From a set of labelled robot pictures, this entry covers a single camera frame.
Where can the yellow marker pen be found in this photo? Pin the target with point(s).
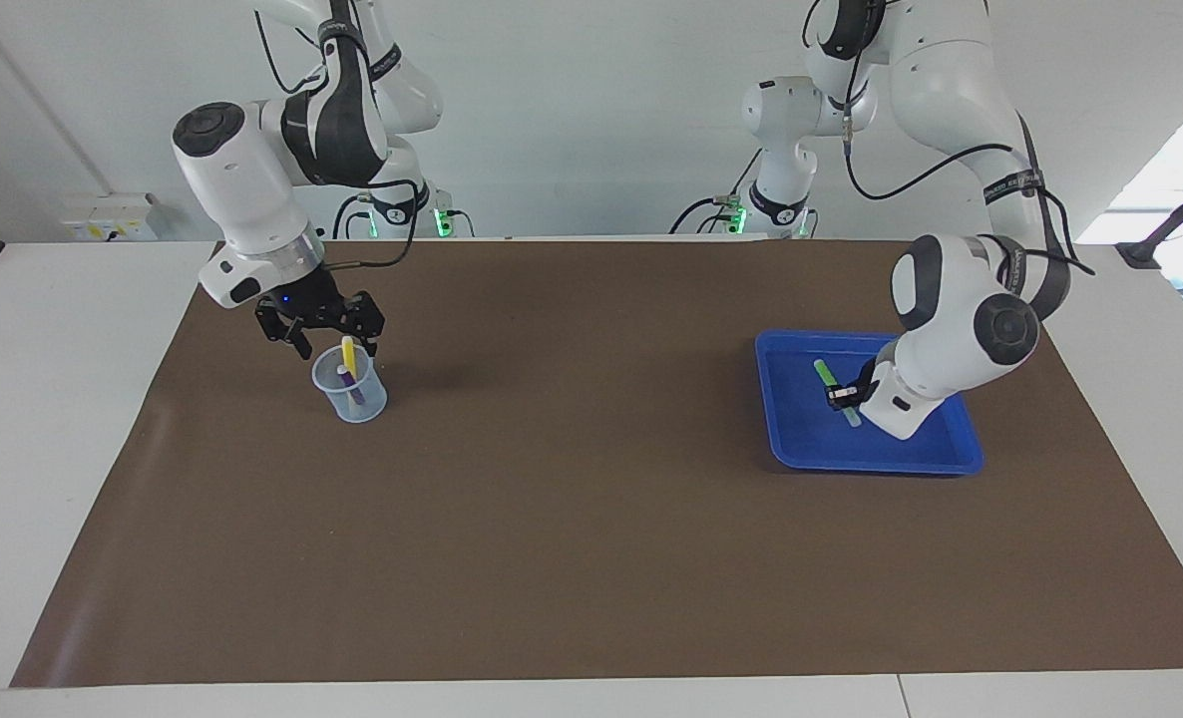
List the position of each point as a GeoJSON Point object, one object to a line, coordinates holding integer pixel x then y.
{"type": "Point", "coordinates": [348, 354]}

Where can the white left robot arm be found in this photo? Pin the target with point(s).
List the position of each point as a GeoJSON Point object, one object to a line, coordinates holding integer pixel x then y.
{"type": "Point", "coordinates": [951, 299]}

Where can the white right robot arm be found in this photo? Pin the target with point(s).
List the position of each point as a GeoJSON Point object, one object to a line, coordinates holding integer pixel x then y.
{"type": "Point", "coordinates": [242, 189]}

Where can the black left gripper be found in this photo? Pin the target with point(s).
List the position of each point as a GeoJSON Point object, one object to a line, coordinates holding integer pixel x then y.
{"type": "Point", "coordinates": [866, 374]}

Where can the white wall socket box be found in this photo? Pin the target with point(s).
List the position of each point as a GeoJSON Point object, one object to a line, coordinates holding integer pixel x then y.
{"type": "Point", "coordinates": [103, 214]}

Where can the black camera stand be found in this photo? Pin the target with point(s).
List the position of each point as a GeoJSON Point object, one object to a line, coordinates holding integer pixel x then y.
{"type": "Point", "coordinates": [1140, 254]}

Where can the clear plastic cup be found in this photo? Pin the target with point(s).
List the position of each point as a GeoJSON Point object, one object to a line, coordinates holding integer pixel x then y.
{"type": "Point", "coordinates": [367, 404]}

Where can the blue plastic tray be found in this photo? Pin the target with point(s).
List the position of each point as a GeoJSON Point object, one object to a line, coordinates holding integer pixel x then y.
{"type": "Point", "coordinates": [821, 449]}

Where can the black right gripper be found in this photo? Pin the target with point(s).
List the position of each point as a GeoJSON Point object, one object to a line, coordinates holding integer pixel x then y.
{"type": "Point", "coordinates": [312, 304]}

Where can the brown table mat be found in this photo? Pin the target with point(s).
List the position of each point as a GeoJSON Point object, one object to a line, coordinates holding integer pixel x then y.
{"type": "Point", "coordinates": [591, 499]}

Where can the green marker pen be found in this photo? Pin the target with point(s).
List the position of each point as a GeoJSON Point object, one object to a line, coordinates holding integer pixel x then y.
{"type": "Point", "coordinates": [825, 373]}

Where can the purple marker pen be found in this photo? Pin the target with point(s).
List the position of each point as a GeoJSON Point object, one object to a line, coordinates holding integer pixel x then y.
{"type": "Point", "coordinates": [346, 377]}

